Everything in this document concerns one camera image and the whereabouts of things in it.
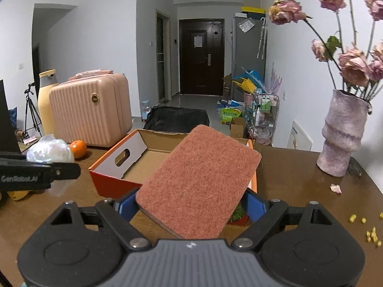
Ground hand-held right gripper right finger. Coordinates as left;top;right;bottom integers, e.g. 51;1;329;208
230;190;336;250

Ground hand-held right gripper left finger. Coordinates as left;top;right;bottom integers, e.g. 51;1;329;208
49;192;152;251

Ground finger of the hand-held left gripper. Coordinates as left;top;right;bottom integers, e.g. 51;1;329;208
45;162;81;187

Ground orange cardboard box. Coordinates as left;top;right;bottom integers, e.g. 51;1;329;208
88;128;258;226

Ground reddish brown scouring pad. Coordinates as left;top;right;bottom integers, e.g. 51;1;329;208
135;125;262;240

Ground orange fruit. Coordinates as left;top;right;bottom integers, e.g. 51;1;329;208
69;140;88;160

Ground clear plastic bag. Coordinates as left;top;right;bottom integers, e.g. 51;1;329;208
26;134;75;196

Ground yellow fruit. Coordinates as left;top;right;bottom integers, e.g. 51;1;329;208
6;189;30;201

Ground black monitor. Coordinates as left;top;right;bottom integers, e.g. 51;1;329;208
0;79;19;154

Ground dark blue bag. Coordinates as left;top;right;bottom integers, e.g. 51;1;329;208
8;108;18;130

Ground pink ribbed suitcase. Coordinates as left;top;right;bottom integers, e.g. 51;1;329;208
49;73;133;148

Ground yellow vacuum flask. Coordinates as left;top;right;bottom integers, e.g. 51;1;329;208
38;69;57;136

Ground small open cardboard box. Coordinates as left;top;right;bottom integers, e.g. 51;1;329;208
229;117;247;138

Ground white flat panel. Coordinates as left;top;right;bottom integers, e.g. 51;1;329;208
288;120;313;151

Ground green printed bag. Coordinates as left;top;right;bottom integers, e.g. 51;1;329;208
221;108;242;125

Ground clear water bottle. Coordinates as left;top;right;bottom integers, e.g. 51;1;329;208
141;99;152;120

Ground scattered yellow crumbs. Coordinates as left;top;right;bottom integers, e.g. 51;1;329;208
349;212;383;248

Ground black floor bag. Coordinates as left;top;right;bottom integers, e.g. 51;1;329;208
143;105;210;133

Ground pink folded cloth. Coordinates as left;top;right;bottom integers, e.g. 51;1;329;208
68;69;114;81

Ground metal rolling cart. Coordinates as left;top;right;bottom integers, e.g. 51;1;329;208
248;93;280;147

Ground blue and white plastic bag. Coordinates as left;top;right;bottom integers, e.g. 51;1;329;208
217;99;240;110

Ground pink textured vase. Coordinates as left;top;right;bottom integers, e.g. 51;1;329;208
316;89;372;177

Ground dark brown door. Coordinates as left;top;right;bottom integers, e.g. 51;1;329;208
179;19;225;96

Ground grey refrigerator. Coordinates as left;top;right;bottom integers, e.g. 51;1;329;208
231;16;267;102

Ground white folded umbrella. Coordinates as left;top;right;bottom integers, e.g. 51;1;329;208
257;17;267;60

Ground clear plastic packet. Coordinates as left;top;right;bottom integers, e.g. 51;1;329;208
239;19;255;33

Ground yellow and black box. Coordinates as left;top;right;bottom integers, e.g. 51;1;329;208
242;6;266;18

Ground bunch of dried pink roses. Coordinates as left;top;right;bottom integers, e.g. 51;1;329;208
268;0;383;100

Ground black camera tripod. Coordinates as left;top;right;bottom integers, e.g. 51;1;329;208
23;82;42;139

